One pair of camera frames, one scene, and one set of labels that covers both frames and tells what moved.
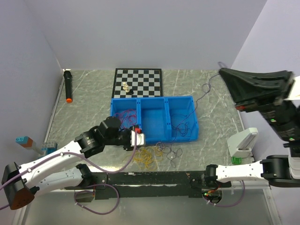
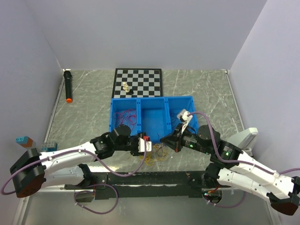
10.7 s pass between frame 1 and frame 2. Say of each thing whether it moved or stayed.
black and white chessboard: stayed
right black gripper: moved
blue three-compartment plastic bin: stayed
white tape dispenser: stayed
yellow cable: moved
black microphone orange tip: stayed
